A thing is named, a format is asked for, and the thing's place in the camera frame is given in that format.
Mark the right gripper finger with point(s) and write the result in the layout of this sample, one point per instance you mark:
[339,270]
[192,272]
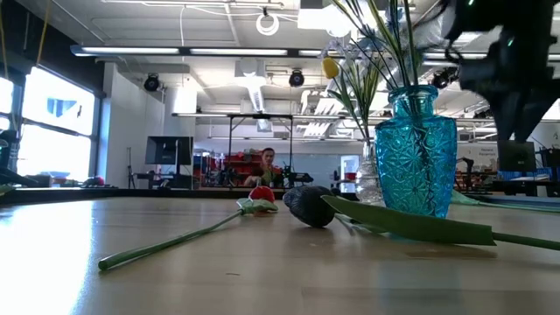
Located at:
[507,120]
[531,116]

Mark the white artificial flower sprig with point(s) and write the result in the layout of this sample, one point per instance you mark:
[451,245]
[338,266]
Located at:
[361,87]

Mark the black artificial tulip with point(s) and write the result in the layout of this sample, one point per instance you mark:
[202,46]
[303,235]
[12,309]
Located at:
[308,205]

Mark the red artificial tulip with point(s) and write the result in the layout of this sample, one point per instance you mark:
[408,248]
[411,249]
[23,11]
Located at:
[261,193]

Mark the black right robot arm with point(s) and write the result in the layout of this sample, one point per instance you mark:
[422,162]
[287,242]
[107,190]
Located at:
[499,17]

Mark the blue cut-glass vase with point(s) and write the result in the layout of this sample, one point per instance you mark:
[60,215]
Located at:
[415,166]

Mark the clear glass vase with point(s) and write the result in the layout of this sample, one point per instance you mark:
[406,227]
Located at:
[365,184]

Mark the black background monitor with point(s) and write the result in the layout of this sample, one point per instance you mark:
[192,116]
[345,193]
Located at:
[516,157]

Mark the person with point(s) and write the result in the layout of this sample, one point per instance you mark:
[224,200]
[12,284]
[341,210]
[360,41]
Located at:
[267,168]

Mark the white ceiling vent unit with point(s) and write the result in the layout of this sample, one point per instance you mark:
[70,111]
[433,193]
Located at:
[250,83]

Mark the red storage shelves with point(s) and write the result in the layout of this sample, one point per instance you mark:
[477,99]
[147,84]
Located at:
[238,164]

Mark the black monitor on stand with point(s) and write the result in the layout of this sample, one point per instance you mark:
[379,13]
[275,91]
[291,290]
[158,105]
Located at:
[168,151]

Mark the black tripod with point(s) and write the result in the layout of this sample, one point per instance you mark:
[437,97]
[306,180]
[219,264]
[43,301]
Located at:
[130,168]

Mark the black background rig frame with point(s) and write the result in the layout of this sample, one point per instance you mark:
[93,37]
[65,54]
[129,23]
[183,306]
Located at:
[262,116]

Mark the black overhead frame bar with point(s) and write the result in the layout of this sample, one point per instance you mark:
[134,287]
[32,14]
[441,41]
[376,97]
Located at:
[184,51]

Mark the black aluminium table frame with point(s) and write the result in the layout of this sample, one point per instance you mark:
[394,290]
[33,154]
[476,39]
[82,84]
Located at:
[131,192]

